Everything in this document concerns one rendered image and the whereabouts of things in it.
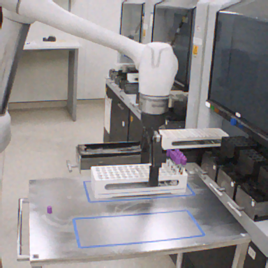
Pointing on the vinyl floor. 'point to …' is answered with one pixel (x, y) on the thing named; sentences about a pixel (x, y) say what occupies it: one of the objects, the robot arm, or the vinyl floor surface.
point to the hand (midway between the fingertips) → (149, 172)
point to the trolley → (124, 223)
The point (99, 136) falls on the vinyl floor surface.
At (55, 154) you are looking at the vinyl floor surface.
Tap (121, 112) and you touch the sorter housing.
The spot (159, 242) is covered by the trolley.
